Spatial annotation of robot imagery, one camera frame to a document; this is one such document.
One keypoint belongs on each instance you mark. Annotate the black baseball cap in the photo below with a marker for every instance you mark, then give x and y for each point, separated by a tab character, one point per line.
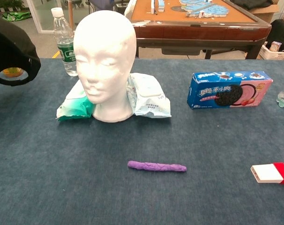
13	51

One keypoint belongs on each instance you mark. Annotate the white foam mannequin head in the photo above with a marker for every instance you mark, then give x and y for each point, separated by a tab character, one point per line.
104	58

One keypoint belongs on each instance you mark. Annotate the pale blue wet wipes pack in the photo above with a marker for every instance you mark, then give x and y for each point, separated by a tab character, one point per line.
151	98

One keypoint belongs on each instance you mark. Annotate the purple clay stick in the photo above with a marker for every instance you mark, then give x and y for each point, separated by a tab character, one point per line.
156	166

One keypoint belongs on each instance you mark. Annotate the green wet wipes pack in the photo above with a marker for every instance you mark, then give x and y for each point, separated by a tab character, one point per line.
74	107

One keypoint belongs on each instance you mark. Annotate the blue table mat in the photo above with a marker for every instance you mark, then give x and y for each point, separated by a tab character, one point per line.
109	187

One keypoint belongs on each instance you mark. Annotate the blue Oreo cookie box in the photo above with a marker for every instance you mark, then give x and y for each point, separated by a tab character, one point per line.
226	91

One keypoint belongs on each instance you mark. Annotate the brown mahjong table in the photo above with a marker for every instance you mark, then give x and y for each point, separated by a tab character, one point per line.
203	32

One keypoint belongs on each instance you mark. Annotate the green-label water bottle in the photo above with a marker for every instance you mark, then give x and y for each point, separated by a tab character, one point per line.
64	47

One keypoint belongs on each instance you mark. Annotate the upright mahjong tile stack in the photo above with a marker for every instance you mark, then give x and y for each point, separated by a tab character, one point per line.
157	5

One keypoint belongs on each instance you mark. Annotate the blue mahjong tile cluster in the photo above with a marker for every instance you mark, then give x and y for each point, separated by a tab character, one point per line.
210	9

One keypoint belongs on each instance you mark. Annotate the yellow-capped tea bottle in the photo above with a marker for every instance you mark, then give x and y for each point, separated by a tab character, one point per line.
13	71

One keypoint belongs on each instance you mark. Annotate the white and red small box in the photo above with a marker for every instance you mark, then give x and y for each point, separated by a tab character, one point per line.
268	173

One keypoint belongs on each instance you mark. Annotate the white plastic basket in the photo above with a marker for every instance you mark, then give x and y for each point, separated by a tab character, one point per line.
275	54

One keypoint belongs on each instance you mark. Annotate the black cloth on mahjong table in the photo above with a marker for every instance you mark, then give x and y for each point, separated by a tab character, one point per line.
252	3

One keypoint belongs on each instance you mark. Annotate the green bag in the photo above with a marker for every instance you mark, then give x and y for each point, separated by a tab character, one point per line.
16	16

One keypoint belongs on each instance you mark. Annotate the large cardboard box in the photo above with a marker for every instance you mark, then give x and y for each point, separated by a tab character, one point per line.
267	12

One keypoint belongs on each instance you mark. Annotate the black bag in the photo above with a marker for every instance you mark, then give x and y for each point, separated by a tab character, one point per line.
281	30

